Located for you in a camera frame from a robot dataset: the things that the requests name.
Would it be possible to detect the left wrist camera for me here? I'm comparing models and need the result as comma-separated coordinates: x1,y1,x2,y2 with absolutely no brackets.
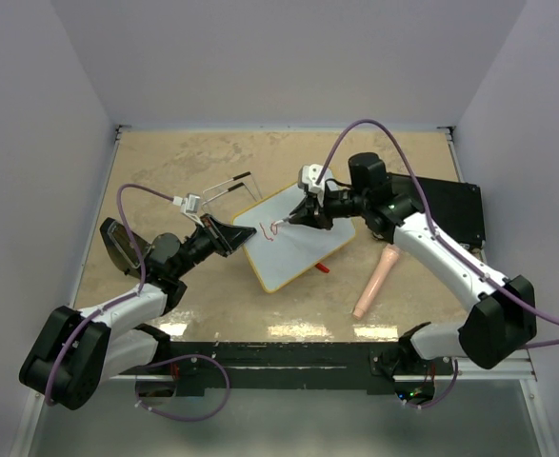
172,193,203,226

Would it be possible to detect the black hard case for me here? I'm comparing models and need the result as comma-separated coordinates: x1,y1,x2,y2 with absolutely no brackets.
388,173,488,251

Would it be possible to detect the wire whiteboard stand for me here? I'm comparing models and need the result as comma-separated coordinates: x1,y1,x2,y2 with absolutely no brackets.
199,170,263,214

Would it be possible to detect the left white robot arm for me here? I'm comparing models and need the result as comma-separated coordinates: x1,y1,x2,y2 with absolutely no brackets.
18,214,257,410

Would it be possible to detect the red whiteboard marker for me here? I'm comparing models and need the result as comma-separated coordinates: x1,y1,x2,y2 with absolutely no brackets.
270,217,289,229

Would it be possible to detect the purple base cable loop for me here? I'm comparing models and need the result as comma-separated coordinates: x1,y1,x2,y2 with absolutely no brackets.
134,354,232,424

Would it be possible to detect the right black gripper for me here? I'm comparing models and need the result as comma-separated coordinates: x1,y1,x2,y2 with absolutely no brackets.
290,185,369,230

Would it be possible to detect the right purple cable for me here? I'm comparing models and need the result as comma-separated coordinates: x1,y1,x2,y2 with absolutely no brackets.
317,118,559,351

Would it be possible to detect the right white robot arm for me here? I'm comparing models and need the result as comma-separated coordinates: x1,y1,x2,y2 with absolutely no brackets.
287,152,537,374

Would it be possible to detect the pink toy microphone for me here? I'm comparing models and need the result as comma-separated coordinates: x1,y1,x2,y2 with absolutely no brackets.
351,245,401,320

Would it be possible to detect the yellow framed whiteboard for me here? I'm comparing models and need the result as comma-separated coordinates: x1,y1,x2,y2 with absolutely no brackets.
231,184,356,293

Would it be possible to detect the black base bar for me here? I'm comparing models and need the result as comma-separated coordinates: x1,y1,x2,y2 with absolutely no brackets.
127,342,453,396

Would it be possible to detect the red marker cap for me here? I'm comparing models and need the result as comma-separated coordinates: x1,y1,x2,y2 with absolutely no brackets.
315,263,329,273

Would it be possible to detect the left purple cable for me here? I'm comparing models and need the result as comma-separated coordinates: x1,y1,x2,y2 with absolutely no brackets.
44,184,178,408

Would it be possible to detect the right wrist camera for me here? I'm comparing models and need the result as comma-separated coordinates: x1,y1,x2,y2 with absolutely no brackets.
297,164,326,196

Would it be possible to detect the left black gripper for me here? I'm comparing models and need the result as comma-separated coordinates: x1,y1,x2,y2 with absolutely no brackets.
173,213,255,279

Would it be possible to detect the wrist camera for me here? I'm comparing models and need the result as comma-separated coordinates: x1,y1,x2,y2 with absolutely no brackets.
297,164,326,196
172,193,203,226

